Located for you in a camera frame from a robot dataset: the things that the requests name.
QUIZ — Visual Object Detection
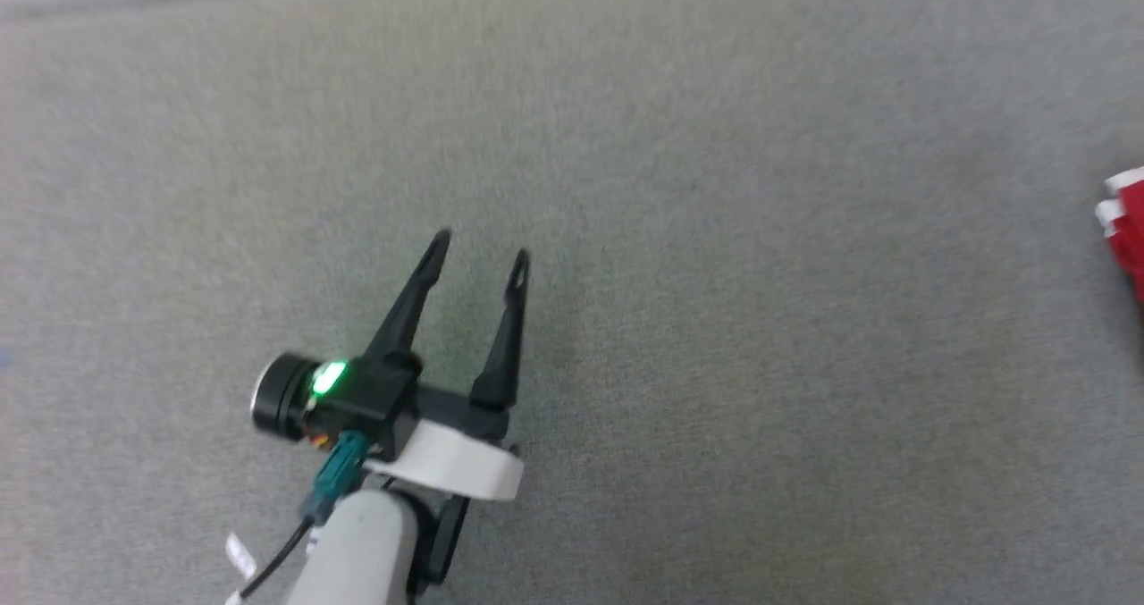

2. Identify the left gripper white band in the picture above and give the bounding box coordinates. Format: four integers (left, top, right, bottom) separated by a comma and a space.
364, 229, 532, 585

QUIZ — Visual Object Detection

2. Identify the red cloth garment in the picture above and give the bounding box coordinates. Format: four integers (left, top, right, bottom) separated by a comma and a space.
1096, 167, 1144, 307

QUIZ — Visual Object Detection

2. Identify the teal cable connector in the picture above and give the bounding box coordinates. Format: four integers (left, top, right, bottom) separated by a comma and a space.
301, 431, 370, 524

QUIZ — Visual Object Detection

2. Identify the thin black cable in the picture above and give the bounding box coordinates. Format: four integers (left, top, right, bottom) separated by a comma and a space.
237, 516, 314, 602

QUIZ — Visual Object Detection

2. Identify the white cable tag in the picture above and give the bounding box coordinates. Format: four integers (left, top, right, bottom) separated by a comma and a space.
223, 534, 259, 605

